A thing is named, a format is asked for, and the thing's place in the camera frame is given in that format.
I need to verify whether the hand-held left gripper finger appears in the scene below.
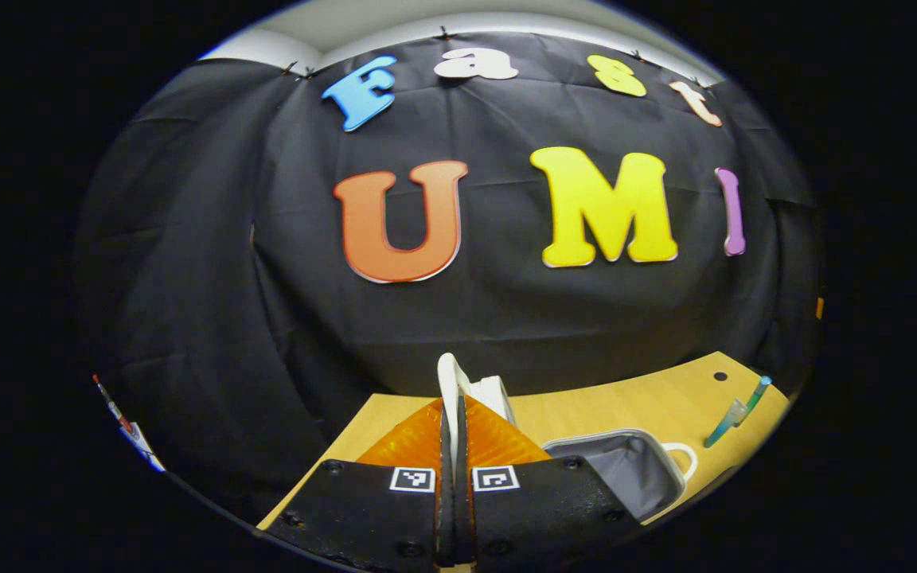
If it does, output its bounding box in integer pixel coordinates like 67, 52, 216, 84
256, 398, 457, 572
455, 394, 646, 570

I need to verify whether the black backdrop cloth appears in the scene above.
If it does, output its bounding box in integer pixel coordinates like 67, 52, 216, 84
72, 30, 825, 526

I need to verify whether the white device with black cables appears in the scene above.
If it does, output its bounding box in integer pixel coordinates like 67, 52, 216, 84
92, 374, 166, 473

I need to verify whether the teal bottle with blue cap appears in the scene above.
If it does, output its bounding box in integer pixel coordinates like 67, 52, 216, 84
704, 376, 774, 449

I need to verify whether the white suitcase with grey lining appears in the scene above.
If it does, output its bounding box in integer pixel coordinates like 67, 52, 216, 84
436, 353, 700, 524

